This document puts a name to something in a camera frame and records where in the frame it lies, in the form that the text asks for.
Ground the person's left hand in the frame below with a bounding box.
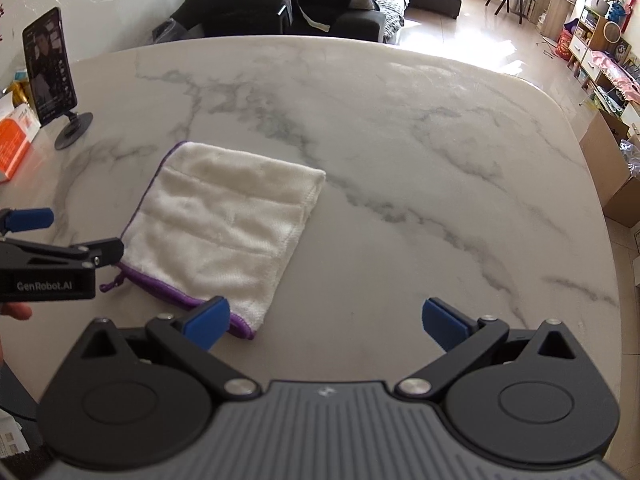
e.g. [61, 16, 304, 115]
[0, 301, 34, 366]

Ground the dark grey sofa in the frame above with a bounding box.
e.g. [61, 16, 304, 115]
[169, 0, 421, 44]

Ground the white towel purple trim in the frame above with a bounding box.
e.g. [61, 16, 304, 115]
[100, 142, 326, 339]

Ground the white storage cabinet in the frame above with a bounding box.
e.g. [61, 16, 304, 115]
[567, 6, 639, 136]

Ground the brown cardboard box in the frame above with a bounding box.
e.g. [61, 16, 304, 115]
[579, 110, 639, 228]

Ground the smartphone on black stand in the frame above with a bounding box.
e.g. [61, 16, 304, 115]
[22, 6, 93, 151]

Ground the orange white box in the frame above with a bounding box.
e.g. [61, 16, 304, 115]
[0, 103, 40, 182]

